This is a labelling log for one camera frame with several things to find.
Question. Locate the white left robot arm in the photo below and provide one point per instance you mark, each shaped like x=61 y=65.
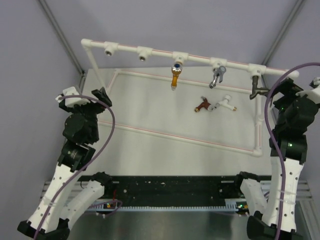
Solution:
x=54 y=217

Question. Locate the white slotted cable duct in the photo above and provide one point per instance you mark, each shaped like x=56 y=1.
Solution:
x=228 y=206

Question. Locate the dark grey lever faucet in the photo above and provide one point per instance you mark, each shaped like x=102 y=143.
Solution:
x=255 y=91

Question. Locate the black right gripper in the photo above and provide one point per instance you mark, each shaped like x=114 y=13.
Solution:
x=287 y=88

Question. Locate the orange faucet blue cap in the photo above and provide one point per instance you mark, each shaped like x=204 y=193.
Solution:
x=176 y=70

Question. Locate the aluminium frame rail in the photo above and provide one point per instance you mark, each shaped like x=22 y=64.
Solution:
x=303 y=191

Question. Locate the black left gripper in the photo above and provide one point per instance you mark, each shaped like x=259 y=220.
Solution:
x=77 y=108

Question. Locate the white pipe frame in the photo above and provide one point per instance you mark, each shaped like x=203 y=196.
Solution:
x=144 y=52

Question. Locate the chrome lever faucet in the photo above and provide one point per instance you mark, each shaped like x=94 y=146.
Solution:
x=218 y=74

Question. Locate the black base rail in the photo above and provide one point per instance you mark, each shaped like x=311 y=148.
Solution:
x=173 y=191

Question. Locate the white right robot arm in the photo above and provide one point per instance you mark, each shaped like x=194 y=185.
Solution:
x=272 y=217

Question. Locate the white plastic faucet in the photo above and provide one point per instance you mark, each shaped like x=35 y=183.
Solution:
x=223 y=103

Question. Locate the brown faucet chrome knob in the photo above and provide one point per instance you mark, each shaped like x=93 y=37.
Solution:
x=204 y=105

